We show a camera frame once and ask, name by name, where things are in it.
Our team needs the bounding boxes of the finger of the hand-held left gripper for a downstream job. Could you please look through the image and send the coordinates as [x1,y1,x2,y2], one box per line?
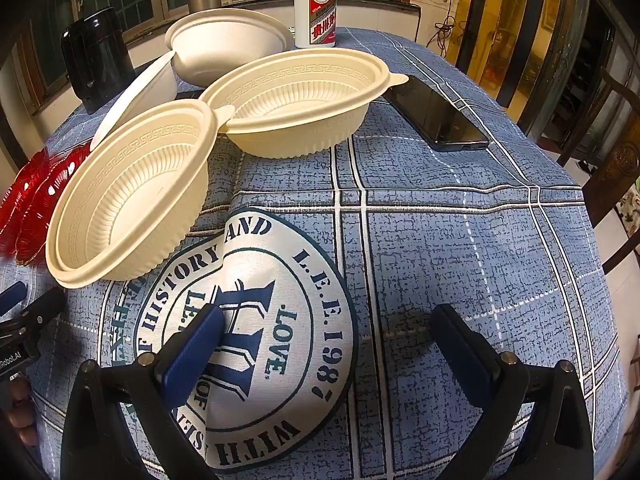
[0,289,66,333]
[0,281,27,317]

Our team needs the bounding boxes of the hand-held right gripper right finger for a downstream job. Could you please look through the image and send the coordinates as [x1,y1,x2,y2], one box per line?
[430,304,596,480]

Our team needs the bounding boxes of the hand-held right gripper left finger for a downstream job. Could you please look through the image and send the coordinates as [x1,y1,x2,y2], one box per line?
[60,304,226,480]

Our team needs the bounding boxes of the cream patterned plastic bowl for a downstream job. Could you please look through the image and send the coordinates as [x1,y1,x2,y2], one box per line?
[199,49,410,159]
[45,99,219,289]

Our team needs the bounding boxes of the red scalloped plate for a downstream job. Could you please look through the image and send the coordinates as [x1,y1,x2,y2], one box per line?
[0,142,93,266]

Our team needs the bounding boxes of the white round plate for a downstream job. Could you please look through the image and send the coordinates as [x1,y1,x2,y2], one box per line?
[90,51,178,153]

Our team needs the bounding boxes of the plain white bowl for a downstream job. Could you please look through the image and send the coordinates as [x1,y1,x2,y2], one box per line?
[165,8,296,88]

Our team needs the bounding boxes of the person's left hand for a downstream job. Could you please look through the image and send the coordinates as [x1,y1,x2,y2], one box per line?
[7,377,37,446]

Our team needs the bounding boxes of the blue checked tablecloth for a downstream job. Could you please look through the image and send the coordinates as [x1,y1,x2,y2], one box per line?
[0,25,631,480]

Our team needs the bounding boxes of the dark wooden chair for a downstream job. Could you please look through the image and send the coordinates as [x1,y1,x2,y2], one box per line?
[555,65,640,276]

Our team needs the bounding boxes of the black smartphone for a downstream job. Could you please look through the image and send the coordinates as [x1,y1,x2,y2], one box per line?
[382,75,490,152]

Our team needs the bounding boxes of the black thermos jug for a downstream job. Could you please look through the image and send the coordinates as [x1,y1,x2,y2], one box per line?
[60,6,136,115]

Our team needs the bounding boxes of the gold framed door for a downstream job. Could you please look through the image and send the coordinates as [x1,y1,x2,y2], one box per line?
[445,0,586,111]

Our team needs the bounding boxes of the white liquor bottle red cap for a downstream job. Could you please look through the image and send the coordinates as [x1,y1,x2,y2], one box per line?
[293,0,338,50]

